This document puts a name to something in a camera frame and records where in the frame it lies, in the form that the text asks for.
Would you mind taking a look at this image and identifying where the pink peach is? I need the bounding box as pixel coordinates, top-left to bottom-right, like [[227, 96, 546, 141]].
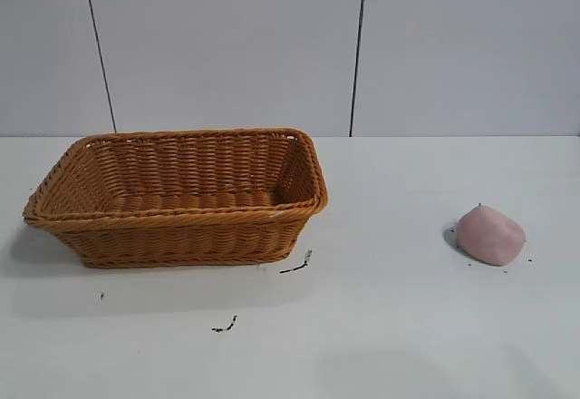
[[455, 205, 527, 268]]

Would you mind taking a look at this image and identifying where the brown woven wicker basket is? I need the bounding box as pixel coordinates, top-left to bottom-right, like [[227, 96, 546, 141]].
[[23, 127, 329, 270]]

